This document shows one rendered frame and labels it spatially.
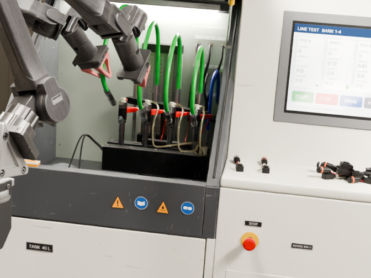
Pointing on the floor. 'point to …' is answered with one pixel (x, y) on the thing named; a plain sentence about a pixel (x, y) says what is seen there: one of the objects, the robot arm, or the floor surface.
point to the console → (322, 251)
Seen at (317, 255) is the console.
